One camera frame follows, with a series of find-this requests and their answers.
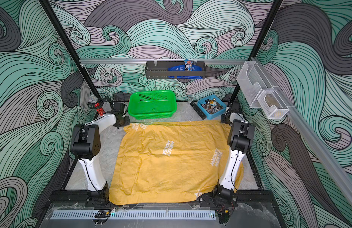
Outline blue tray with small parts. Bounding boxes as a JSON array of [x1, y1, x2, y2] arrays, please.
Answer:
[[196, 95, 227, 120]]

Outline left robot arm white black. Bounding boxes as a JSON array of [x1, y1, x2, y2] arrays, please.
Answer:
[[70, 101, 129, 205]]

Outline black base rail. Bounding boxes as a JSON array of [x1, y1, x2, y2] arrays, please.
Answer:
[[46, 190, 276, 209]]

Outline small clear wall bin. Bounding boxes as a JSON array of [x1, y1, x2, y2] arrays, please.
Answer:
[[257, 89, 289, 120]]

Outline green plastic basket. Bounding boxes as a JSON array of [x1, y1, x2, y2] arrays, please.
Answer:
[[128, 90, 177, 120]]

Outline black remote control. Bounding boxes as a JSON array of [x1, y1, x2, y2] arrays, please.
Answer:
[[188, 98, 206, 120]]

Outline yellow pillowcase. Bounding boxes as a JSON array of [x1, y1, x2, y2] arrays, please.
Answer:
[[109, 120, 231, 204]]

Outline blue snack packet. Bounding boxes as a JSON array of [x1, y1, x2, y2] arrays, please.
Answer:
[[168, 60, 203, 72]]

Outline black wall shelf basket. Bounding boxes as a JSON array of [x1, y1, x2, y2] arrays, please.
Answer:
[[145, 61, 206, 79]]

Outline large clear wall bin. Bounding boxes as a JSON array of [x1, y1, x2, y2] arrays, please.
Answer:
[[237, 61, 273, 108]]

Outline aluminium wall rail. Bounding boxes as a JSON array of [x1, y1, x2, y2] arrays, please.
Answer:
[[79, 58, 247, 65]]

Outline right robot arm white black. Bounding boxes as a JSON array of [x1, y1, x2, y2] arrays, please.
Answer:
[[198, 100, 255, 210]]

